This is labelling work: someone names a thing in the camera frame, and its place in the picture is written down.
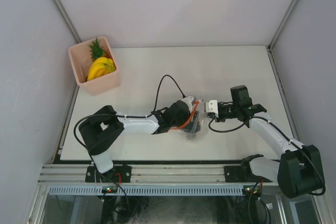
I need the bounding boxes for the grey slotted cable duct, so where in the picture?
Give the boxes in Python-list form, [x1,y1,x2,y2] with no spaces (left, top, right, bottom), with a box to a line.
[49,185,244,196]

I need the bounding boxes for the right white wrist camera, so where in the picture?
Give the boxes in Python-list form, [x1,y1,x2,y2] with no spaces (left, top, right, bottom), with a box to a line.
[205,100,218,115]

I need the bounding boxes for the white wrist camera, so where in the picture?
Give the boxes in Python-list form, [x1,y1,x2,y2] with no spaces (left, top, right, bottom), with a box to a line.
[181,96,196,113]
[205,100,218,115]

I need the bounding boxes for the clear zip top bag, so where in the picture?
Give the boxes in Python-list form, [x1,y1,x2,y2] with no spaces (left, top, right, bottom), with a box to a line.
[169,100,208,144]

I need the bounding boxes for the black camera cable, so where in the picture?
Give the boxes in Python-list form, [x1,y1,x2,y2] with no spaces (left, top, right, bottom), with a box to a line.
[207,118,327,196]
[73,74,187,156]

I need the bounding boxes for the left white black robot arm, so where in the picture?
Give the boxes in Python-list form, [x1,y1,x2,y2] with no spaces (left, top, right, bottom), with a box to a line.
[73,96,202,182]

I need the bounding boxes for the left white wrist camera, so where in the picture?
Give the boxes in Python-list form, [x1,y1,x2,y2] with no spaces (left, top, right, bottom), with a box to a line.
[181,96,196,113]

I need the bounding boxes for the fake pineapple green crown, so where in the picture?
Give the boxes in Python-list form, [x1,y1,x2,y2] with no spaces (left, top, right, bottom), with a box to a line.
[89,38,109,62]

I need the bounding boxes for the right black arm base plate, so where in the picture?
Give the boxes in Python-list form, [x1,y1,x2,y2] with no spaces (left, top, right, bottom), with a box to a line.
[224,166,271,183]

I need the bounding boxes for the pink plastic bin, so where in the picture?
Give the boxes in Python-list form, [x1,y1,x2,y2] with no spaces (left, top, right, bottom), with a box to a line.
[68,36,121,95]

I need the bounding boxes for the left black camera cable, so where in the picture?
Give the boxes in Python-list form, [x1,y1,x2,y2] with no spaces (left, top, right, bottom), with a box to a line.
[73,74,187,156]

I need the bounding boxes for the right black camera cable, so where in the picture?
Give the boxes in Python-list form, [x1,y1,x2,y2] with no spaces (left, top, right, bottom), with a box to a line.
[207,118,327,196]

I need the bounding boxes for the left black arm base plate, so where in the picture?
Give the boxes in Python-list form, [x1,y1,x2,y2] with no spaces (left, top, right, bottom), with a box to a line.
[85,165,132,184]

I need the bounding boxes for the aluminium rail frame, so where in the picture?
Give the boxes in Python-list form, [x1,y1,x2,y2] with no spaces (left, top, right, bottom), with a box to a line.
[38,162,323,185]

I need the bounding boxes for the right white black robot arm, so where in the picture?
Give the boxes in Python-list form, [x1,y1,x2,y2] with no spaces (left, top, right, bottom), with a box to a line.
[205,86,326,198]

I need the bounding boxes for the yellow fake banana bunch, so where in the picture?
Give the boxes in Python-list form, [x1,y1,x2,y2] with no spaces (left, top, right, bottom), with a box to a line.
[87,57,116,81]

